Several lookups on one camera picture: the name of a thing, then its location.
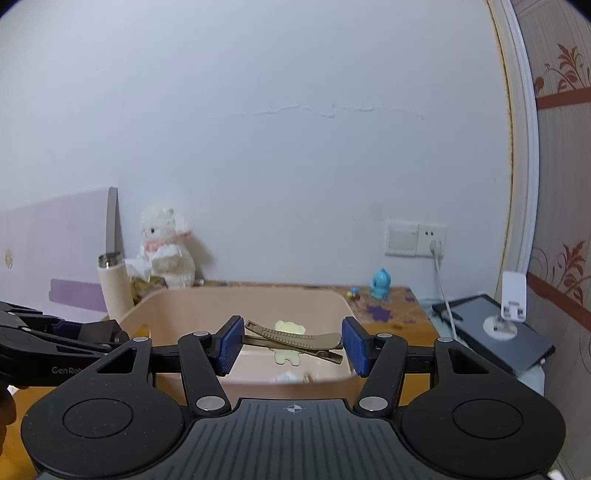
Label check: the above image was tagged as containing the white thermos bottle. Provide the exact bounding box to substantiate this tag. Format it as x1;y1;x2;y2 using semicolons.
96;251;136;324

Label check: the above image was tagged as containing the brown hair clip yellow bear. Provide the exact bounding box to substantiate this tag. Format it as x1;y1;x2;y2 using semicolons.
242;319;345;367

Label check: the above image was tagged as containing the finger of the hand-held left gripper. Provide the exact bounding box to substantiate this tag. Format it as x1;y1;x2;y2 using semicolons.
0;327;123;356
0;301;84;337

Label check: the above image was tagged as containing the white wall socket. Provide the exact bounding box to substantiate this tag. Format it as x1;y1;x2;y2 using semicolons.
417;222;448;258

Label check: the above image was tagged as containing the white plug with cable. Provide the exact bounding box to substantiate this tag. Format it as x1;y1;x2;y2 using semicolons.
429;239;462;340

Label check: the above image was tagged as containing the yellow patterned packet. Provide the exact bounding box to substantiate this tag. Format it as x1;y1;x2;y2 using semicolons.
130;275;167;296

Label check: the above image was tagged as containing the lilac headboard panel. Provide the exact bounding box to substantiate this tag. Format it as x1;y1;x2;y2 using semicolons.
0;186;124;324

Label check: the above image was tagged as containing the dark grey tablet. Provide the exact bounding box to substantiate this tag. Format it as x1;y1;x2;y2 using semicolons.
431;294;556;376

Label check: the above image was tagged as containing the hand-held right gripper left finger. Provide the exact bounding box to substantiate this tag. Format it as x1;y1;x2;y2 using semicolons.
60;316;244;419

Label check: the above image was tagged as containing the white plush lamb toy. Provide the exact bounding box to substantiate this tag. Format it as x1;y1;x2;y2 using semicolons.
137;206;197;290

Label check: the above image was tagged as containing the beige plastic storage bin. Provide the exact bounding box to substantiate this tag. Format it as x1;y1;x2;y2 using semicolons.
119;282;356;386

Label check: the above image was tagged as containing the blue cartoon figurine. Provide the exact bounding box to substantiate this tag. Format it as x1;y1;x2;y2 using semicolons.
369;268;393;301

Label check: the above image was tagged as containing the white door frame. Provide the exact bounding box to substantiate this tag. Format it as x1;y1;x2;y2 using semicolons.
485;0;541;296

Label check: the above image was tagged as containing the orange floral table cover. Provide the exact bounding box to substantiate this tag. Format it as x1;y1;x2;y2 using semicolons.
339;285;439;356

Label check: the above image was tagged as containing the white phone stand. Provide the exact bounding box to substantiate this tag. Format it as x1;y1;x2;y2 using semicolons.
482;270;528;341

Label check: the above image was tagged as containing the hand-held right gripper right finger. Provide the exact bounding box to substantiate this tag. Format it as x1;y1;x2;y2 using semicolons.
342;316;518;419

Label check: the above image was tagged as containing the white wall switch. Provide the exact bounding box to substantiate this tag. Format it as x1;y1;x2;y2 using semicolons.
385;220;420;257

